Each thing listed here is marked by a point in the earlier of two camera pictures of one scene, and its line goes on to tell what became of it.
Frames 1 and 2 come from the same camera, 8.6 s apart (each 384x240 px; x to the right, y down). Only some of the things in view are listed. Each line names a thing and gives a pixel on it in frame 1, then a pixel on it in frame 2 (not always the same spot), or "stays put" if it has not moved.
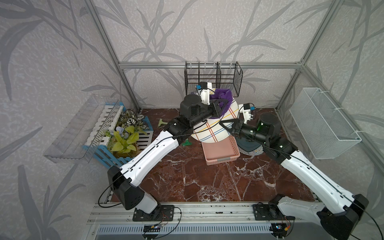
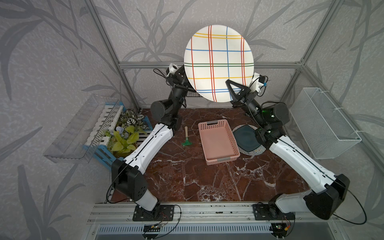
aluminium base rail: (185, 213) stays put
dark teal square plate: (247, 143) stays put
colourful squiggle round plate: (256, 151) stays put
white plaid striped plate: (212, 130) to (215, 53)
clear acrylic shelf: (79, 141) stays put
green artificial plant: (125, 136) stays put
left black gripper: (215, 110) to (182, 82)
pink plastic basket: (221, 152) stays put
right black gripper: (237, 126) to (244, 98)
